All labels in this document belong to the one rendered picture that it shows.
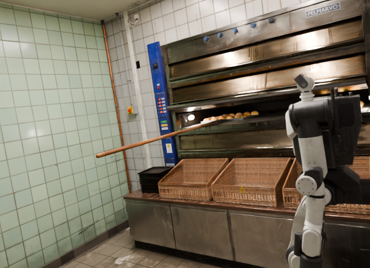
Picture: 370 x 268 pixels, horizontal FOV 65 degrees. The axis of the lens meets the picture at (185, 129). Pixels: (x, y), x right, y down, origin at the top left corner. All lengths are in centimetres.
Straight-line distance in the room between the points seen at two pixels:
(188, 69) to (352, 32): 148
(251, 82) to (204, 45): 62
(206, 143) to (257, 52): 103
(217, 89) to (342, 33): 114
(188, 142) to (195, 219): 88
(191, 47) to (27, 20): 162
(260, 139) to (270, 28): 98
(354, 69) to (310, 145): 141
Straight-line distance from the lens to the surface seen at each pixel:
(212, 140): 301
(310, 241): 133
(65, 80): 344
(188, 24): 313
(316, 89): 246
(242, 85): 280
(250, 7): 284
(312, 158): 124
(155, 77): 331
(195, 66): 305
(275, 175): 274
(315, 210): 131
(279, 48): 270
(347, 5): 265
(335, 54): 260
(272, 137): 275
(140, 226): 319
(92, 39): 380
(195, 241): 280
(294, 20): 271
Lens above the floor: 143
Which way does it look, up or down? 5 degrees down
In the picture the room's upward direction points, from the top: 8 degrees counter-clockwise
